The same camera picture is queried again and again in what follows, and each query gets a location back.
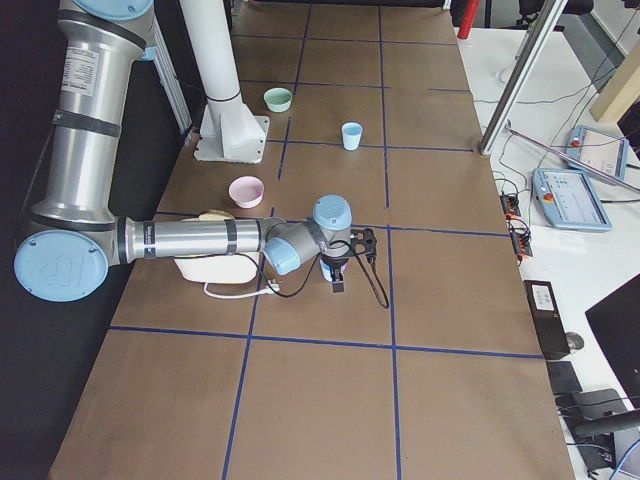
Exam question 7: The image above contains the aluminium camera post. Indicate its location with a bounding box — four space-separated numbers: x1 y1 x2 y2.
478 0 568 156

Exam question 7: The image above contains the light blue cup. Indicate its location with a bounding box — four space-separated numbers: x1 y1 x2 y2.
341 122 363 151
320 262 333 283

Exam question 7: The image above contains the orange black connector strip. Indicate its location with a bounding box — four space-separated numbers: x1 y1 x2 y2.
500 193 533 263

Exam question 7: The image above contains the red cylinder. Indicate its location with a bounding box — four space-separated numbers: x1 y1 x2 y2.
457 0 481 40

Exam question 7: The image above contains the teach pendant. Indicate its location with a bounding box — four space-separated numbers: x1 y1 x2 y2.
566 125 630 180
531 168 612 232

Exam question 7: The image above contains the cream toaster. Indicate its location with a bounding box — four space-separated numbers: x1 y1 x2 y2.
172 208 261 285

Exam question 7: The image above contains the white reacher grabber stick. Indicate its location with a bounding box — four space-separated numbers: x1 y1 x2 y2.
505 126 640 194

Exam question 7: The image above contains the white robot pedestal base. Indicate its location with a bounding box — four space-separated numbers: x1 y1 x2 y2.
180 0 270 164

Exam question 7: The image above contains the white toaster plug cable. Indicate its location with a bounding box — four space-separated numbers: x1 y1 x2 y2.
203 277 282 300

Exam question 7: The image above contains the black laptop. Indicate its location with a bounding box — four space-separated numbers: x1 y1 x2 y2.
586 281 640 406

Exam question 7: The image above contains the pink bowl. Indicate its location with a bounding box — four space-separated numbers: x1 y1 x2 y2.
228 176 265 209

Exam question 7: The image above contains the green bowl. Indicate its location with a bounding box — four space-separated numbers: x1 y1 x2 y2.
263 87 293 113

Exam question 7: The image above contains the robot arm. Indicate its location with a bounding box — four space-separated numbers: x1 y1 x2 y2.
14 1 355 302

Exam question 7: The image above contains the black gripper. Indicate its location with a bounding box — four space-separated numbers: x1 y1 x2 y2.
320 255 348 293

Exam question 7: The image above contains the teach pendant near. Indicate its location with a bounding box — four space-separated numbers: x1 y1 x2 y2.
531 168 612 232

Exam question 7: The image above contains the bread slice in toaster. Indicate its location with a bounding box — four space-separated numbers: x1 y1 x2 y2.
198 210 234 221

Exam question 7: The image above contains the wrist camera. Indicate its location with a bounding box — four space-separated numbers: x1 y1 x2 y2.
350 227 377 268

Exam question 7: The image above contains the black box with label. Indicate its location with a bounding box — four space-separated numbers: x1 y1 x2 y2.
523 280 570 360

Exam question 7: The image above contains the teach pendant far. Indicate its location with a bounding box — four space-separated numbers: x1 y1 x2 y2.
566 125 630 180

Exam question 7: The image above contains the wooden plank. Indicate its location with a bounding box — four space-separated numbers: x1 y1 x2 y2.
590 42 639 123

